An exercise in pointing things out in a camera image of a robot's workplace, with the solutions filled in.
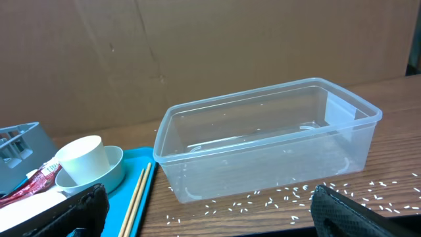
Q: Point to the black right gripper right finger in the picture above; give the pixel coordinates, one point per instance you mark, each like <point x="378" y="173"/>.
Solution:
<point x="336" y="215"/>

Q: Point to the white napkin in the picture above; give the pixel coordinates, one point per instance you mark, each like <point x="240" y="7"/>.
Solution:
<point x="31" y="173"/>

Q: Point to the teal plastic tray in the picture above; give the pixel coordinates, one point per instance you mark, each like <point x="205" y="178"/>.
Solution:
<point x="135" y="160"/>

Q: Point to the wooden chopstick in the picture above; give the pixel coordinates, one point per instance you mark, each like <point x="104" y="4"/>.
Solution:
<point x="123" y="227"/>
<point x="135" y="205"/>

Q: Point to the grey dishwasher rack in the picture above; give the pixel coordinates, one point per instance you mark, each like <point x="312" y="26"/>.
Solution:
<point x="24" y="147"/>

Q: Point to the large white plate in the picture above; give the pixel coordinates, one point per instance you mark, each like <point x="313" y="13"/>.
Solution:
<point x="20" y="211"/>

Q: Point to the clear plastic bin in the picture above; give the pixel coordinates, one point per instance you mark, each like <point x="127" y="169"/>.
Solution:
<point x="264" y="138"/>

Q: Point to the grey-green bowl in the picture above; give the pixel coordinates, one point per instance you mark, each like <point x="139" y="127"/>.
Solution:
<point x="111" y="179"/>

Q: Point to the white paper cup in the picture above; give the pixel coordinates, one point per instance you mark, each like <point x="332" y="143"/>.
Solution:
<point x="84" y="159"/>

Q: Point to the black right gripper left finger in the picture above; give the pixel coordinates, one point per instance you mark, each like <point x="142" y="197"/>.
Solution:
<point x="84" y="213"/>

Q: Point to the red snack wrapper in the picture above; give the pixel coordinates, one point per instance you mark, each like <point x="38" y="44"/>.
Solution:
<point x="39" y="182"/>

